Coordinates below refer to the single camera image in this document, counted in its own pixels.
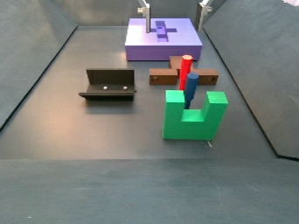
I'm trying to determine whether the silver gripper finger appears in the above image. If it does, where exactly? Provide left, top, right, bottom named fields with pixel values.
left=137, top=0, right=150, bottom=33
left=197, top=0, right=212, bottom=31

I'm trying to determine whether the green U-shaped block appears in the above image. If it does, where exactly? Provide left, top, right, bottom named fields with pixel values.
left=162, top=90, right=229, bottom=140

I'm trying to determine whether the purple board with cross slot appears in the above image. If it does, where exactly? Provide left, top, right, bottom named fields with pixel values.
left=125, top=18, right=202, bottom=61

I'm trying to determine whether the red cylinder peg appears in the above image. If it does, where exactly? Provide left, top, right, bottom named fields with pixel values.
left=178, top=55, right=192, bottom=90

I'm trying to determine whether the brown cross-shaped block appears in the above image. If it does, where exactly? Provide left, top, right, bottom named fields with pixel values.
left=149, top=56, right=218, bottom=85

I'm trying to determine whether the blue cylinder peg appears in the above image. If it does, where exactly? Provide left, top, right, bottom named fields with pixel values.
left=184, top=73, right=198, bottom=109

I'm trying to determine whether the black angle bracket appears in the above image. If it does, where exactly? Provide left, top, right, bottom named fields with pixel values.
left=78, top=68, right=136, bottom=100

